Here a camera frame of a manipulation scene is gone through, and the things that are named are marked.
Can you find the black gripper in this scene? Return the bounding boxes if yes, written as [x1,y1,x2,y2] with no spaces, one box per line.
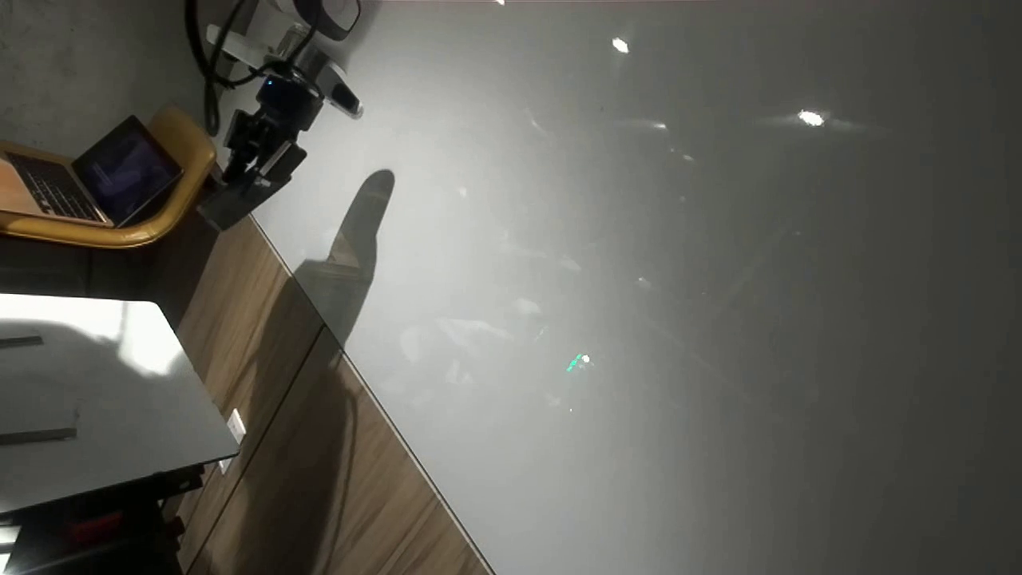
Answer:
[217,66,328,189]

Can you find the large white whiteboard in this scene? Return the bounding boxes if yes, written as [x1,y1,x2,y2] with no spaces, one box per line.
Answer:
[228,0,1022,575]

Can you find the yellow wooden chair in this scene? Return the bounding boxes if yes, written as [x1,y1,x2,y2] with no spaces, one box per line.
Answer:
[0,105,219,255]

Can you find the open silver laptop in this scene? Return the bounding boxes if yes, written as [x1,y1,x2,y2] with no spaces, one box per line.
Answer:
[4,113,185,231]

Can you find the small white clip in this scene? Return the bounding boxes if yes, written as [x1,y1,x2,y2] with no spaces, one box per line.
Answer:
[224,406,253,447]

